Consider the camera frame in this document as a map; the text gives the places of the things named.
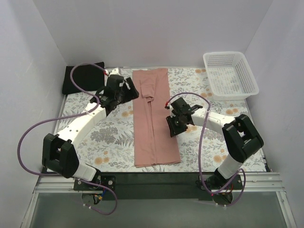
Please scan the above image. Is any pink t shirt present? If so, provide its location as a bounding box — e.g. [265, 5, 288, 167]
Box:
[133, 68, 181, 167]

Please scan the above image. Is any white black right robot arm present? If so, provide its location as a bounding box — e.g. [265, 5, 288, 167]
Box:
[165, 97, 264, 191]

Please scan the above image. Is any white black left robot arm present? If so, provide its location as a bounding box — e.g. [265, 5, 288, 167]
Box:
[42, 74, 139, 190]

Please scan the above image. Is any folded black t shirt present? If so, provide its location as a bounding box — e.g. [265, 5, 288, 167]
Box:
[62, 65, 105, 95]

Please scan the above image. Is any floral patterned table mat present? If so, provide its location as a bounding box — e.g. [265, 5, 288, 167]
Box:
[47, 67, 266, 173]

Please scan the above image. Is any white plastic basket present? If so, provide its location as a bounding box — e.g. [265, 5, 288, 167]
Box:
[203, 51, 259, 101]

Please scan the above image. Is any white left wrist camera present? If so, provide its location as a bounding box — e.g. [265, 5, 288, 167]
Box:
[104, 67, 121, 77]

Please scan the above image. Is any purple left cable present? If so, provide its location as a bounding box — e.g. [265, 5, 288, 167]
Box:
[18, 62, 118, 216]

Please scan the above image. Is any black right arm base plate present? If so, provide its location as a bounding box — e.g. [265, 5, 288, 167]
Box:
[204, 173, 243, 192]

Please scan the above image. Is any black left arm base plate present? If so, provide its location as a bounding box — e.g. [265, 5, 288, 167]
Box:
[73, 175, 116, 191]

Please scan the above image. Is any aluminium frame rail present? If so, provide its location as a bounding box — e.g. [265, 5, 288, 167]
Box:
[22, 172, 296, 228]

